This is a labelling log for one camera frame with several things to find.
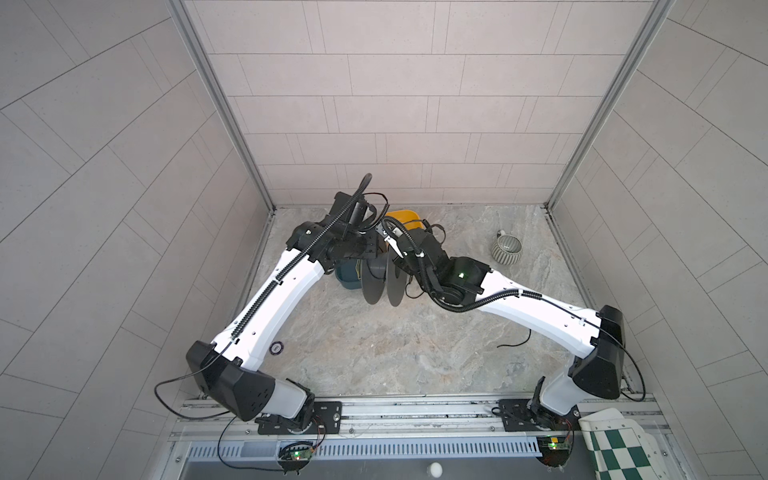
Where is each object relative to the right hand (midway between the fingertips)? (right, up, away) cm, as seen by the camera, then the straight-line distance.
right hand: (405, 234), depth 73 cm
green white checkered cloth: (+49, -49, -7) cm, 69 cm away
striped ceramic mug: (+36, -6, +29) cm, 47 cm away
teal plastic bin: (-18, -13, +20) cm, 30 cm away
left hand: (-6, -2, 0) cm, 6 cm away
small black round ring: (-34, -32, +9) cm, 47 cm away
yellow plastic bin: (+1, +6, +33) cm, 33 cm away
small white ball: (+6, -47, -15) cm, 49 cm away
